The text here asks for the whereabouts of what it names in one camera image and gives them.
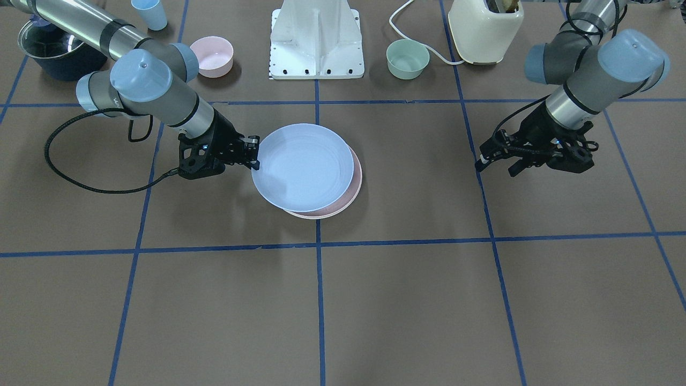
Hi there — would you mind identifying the cream toaster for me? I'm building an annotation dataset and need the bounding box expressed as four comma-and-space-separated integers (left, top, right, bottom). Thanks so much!
448, 1, 524, 65

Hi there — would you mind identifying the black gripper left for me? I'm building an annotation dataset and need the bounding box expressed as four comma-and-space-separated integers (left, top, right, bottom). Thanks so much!
474, 105, 599, 177

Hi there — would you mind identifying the pink bowl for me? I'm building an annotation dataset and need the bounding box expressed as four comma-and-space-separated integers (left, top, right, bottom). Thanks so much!
190, 36, 235, 78

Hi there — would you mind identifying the blue plate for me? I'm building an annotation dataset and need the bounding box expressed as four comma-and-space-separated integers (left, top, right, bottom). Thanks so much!
251, 124, 355, 212

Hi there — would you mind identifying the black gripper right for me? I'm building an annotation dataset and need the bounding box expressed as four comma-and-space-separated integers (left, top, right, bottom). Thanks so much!
178, 110, 260, 180

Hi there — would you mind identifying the dark blue pot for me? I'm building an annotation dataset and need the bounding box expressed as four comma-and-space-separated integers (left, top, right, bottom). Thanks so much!
17, 15, 107, 81

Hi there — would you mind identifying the pink plate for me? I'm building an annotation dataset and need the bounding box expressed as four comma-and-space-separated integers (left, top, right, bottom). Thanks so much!
285, 147, 363, 220

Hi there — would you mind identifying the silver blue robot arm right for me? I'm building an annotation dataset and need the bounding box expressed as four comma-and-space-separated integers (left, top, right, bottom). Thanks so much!
2, 1, 260, 179

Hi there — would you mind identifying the blue cup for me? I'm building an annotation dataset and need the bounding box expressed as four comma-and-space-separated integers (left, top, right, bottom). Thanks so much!
130, 0, 168, 31

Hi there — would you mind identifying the white toaster cord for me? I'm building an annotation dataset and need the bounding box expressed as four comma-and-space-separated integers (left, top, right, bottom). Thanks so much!
389, 0, 466, 66

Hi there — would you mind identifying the white camera stand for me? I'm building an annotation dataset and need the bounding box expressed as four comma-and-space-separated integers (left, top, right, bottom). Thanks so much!
268, 1, 365, 80

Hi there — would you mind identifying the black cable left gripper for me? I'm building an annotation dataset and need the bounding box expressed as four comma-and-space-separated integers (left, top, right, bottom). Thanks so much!
490, 99, 547, 148

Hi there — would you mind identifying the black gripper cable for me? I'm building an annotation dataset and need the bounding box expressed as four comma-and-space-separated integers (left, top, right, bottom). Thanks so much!
44, 107, 181, 195

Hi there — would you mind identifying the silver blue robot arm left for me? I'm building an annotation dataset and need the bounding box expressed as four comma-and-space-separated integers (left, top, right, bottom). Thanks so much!
475, 1, 671, 176

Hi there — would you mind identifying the green bowl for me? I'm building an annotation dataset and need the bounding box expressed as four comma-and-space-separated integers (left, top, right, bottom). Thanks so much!
385, 39, 430, 80

